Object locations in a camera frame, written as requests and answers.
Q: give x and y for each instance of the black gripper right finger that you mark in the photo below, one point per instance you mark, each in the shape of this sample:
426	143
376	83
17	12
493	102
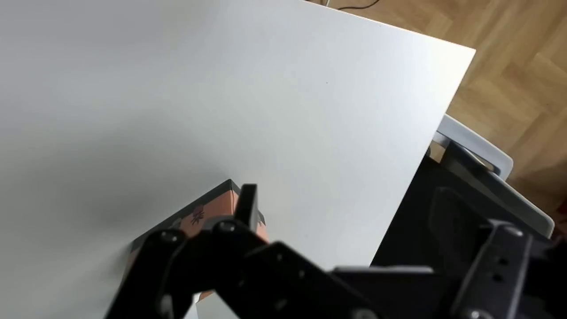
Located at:
492	288

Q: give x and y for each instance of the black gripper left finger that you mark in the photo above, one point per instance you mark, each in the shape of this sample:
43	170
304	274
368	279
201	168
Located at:
256	279

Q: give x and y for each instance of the brown tissue box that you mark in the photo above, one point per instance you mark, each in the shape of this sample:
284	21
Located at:
221	202

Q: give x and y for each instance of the grey office chair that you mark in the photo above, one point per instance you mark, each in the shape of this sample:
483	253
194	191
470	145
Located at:
442	217

